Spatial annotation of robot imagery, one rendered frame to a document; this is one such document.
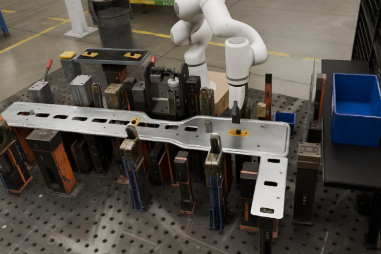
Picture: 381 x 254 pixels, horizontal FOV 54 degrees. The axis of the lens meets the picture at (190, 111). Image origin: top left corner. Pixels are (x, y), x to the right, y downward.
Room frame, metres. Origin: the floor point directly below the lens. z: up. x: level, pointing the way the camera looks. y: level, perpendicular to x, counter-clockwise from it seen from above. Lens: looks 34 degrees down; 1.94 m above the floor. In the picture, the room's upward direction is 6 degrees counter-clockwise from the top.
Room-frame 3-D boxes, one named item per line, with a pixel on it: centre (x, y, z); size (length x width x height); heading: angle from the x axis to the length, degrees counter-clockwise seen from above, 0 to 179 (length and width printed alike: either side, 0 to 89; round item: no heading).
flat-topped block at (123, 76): (1.76, 0.36, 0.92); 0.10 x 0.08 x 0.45; 71
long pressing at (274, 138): (1.37, 0.28, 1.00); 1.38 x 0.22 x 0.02; 71
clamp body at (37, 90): (1.72, 0.76, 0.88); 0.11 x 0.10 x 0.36; 161
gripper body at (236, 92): (1.22, -0.19, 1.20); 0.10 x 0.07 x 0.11; 161
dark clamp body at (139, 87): (1.57, 0.22, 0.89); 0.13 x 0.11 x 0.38; 161
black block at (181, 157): (1.12, 0.05, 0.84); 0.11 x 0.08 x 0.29; 161
